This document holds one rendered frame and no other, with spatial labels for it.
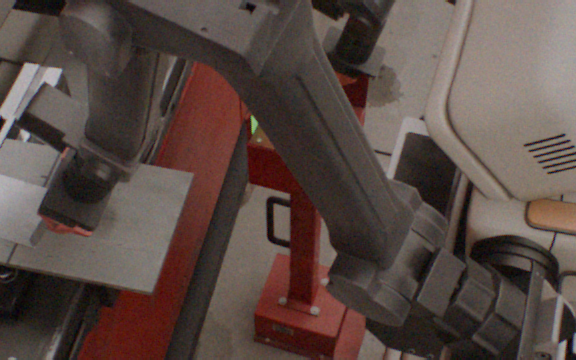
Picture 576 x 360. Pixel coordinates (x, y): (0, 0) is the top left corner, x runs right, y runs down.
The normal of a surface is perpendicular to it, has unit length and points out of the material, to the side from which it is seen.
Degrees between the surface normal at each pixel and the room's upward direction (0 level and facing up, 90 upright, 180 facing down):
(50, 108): 30
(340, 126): 76
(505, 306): 38
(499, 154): 90
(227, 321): 0
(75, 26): 104
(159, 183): 0
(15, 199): 0
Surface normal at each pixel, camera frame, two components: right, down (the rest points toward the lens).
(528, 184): -0.30, 0.78
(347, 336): 0.00, -0.58
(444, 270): 0.46, -0.07
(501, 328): 0.31, 0.18
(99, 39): -0.46, 0.84
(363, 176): 0.83, 0.27
